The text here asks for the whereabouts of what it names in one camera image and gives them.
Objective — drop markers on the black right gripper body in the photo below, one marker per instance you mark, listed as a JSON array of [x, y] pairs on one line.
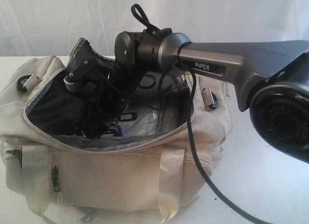
[[112, 94]]

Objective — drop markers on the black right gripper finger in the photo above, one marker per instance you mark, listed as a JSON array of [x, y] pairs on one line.
[[92, 126]]

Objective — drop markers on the bunch of keys with tags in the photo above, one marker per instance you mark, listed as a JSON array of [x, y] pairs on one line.
[[125, 117]]

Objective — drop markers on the cream canvas duffel bag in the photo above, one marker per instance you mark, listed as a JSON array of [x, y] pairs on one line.
[[47, 164]]

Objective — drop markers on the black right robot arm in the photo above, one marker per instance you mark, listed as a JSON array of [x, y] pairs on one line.
[[271, 79]]

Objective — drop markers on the clear plastic pouch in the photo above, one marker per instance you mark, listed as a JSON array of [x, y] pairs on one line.
[[150, 122]]

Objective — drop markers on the white backdrop curtain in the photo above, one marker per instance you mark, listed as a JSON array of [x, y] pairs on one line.
[[52, 27]]

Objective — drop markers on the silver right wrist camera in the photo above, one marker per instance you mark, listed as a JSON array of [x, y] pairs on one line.
[[83, 66]]

